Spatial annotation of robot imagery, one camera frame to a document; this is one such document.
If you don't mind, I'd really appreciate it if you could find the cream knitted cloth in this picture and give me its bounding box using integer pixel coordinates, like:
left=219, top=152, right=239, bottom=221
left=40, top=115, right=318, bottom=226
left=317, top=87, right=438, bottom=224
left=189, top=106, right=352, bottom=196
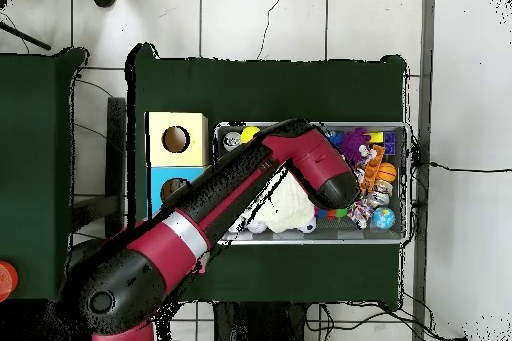
left=254, top=172, right=318, bottom=235

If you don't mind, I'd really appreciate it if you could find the purple spiky ball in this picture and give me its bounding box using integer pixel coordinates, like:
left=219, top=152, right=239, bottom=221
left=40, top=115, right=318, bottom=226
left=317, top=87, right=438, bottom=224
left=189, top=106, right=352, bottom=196
left=339, top=128, right=372, bottom=163

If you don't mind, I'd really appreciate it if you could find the wooden box with three holes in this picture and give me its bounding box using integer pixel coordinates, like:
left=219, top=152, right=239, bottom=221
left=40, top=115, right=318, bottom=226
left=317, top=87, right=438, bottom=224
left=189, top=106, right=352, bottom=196
left=146, top=111, right=212, bottom=218

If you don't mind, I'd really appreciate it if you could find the clear shallow mesh bin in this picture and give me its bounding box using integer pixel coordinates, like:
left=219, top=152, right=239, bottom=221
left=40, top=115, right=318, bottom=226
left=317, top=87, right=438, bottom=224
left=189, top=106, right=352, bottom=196
left=213, top=122, right=414, bottom=246

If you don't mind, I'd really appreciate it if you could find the yellow tennis ball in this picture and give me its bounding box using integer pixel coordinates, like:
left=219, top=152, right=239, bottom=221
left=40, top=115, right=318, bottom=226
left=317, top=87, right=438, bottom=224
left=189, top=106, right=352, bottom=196
left=241, top=126, right=262, bottom=145

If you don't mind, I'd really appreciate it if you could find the silver can with pull tab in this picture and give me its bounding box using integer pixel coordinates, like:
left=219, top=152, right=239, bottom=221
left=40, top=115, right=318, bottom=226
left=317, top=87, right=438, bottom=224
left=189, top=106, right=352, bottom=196
left=222, top=130, right=244, bottom=154

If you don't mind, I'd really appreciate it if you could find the small orange basketball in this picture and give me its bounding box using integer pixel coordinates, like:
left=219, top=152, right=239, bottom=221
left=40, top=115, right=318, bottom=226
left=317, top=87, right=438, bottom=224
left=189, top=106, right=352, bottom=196
left=377, top=162, right=399, bottom=185

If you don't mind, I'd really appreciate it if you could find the blue globe ball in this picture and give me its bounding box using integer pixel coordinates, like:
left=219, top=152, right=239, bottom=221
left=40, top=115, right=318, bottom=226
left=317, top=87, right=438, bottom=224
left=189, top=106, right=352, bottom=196
left=372, top=207, right=397, bottom=231

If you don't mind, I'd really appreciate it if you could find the black side stand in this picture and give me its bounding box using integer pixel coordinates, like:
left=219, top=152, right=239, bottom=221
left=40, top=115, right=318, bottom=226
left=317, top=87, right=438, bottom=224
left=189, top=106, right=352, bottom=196
left=71, top=96, right=129, bottom=238

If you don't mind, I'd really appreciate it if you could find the dark green side table cloth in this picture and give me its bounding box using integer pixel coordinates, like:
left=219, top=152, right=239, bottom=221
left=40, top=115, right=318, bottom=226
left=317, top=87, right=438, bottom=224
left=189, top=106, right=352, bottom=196
left=0, top=48, right=89, bottom=302

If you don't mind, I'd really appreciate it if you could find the red disc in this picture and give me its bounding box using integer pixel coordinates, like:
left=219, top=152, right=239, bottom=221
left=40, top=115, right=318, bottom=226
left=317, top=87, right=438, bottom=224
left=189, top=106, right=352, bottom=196
left=0, top=260, right=20, bottom=302

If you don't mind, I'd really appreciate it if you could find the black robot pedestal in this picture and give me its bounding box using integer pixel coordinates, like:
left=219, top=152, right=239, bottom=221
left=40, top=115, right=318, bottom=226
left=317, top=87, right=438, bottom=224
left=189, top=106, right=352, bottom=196
left=214, top=300, right=321, bottom=341

